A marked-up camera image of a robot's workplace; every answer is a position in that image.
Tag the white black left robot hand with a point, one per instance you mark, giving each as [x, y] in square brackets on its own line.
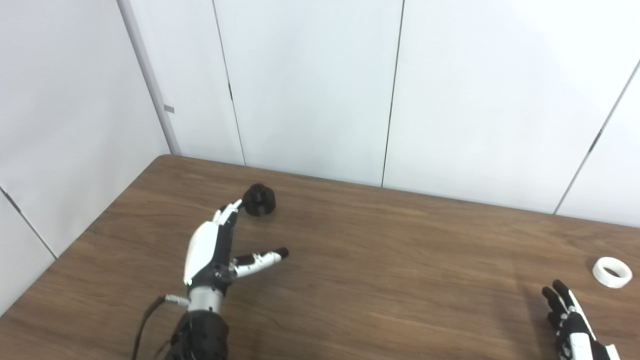
[202, 250]

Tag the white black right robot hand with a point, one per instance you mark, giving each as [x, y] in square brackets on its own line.
[575, 330]

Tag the round black part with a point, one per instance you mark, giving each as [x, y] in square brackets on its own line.
[260, 202]

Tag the gray wall corner post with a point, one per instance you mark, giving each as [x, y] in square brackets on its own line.
[150, 75]

